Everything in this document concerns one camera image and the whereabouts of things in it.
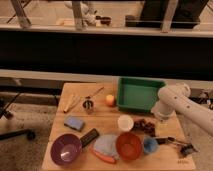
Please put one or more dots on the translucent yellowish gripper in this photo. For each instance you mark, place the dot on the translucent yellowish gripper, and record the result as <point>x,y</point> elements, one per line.
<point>161,125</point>

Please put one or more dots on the dark red grape bunch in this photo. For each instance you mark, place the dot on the dark red grape bunch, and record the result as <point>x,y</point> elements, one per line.
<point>146,127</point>

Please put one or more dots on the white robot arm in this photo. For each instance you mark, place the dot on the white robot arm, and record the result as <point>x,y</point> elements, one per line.
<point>176,98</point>

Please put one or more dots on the small blue bowl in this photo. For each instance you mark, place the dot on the small blue bowl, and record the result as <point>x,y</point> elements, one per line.
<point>150,145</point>

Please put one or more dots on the orange plastic bowl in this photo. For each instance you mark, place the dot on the orange plastic bowl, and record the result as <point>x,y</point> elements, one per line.
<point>128,146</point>

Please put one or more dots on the purple plastic bowl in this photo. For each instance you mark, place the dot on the purple plastic bowl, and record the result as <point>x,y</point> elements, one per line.
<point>65,149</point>

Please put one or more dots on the white plastic cup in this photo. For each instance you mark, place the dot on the white plastic cup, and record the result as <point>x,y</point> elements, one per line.
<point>125,123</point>

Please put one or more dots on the green plastic tray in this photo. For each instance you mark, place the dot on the green plastic tray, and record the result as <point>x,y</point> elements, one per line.
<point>137,95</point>

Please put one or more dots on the orange ball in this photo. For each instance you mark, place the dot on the orange ball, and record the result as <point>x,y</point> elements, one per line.
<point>110,100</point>

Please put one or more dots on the light blue cloth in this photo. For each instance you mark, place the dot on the light blue cloth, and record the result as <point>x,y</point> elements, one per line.
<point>106,145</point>

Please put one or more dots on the orange carrot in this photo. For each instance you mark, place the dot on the orange carrot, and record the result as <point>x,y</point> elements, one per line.
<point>107,159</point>

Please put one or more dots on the black rectangular block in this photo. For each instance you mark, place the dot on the black rectangular block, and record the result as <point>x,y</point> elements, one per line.
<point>89,137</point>

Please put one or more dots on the small metal cup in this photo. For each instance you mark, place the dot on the small metal cup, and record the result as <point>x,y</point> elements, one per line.
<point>88,105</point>

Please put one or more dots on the wooden stick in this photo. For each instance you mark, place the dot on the wooden stick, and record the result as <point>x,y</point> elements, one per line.
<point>90,96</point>

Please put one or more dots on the blue sponge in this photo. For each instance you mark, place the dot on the blue sponge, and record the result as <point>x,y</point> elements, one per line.
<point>74,123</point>

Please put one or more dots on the yellow banana peel piece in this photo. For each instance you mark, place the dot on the yellow banana peel piece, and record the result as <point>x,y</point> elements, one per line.
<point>72,100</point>

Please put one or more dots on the black office chair base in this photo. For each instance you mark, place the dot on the black office chair base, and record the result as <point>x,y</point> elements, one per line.
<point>11,131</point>

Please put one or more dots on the black tool with cable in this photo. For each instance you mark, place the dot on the black tool with cable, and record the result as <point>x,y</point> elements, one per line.
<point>185,148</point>

